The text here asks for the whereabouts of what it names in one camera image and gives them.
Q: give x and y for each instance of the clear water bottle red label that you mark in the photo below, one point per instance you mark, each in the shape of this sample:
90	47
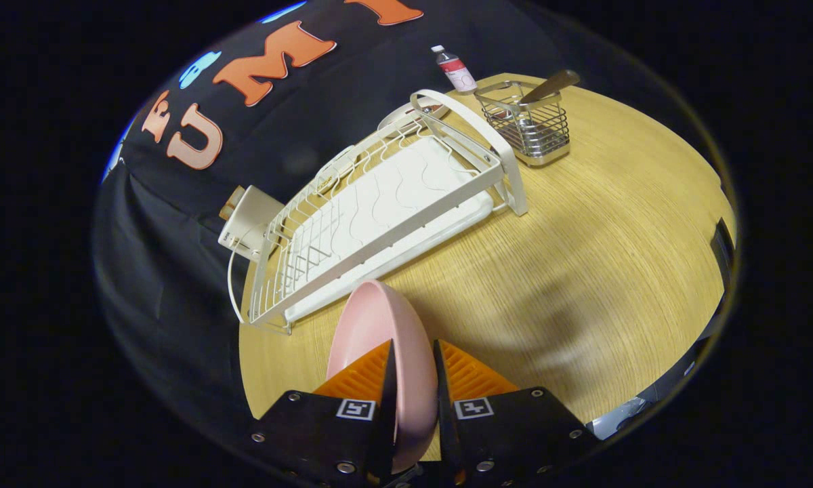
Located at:
455	68

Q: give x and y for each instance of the white toaster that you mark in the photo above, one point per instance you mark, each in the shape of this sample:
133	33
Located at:
254	217

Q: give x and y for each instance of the toast slices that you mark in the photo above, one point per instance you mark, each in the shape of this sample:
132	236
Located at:
230	202

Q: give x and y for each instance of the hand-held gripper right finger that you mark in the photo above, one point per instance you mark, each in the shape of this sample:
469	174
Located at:
446	434

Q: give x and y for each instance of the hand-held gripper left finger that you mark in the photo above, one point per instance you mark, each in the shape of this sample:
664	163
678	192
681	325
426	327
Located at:
386	434

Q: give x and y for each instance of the pink plate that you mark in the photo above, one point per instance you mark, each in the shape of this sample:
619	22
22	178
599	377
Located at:
372	325

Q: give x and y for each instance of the cream plate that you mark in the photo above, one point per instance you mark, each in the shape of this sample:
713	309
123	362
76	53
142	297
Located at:
396	118

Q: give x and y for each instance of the white dish rack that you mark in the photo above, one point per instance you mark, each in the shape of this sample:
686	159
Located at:
406	227

